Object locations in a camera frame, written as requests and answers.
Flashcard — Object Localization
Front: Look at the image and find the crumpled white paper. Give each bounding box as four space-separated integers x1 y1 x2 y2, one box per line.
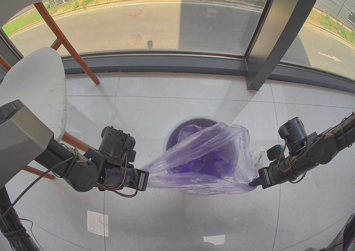
251 146 267 165

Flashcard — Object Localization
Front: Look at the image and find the white chair with wooden legs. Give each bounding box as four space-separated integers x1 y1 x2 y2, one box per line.
0 0 100 180

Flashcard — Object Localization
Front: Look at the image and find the white trash bin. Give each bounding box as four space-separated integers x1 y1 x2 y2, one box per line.
164 116 246 195

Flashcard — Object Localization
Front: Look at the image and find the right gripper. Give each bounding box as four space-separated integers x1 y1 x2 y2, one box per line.
258 158 299 190

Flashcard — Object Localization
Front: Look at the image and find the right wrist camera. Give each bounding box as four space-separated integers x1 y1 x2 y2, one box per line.
266 145 284 162

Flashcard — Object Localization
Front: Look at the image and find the window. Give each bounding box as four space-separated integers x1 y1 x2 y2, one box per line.
0 0 355 91

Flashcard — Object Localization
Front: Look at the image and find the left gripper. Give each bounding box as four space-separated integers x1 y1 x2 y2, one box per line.
107 167 149 192

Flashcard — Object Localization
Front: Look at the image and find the black cable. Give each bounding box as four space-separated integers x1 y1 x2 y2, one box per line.
7 156 79 211

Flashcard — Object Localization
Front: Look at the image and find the purple plastic bag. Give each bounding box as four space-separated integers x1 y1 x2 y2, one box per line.
140 122 260 195

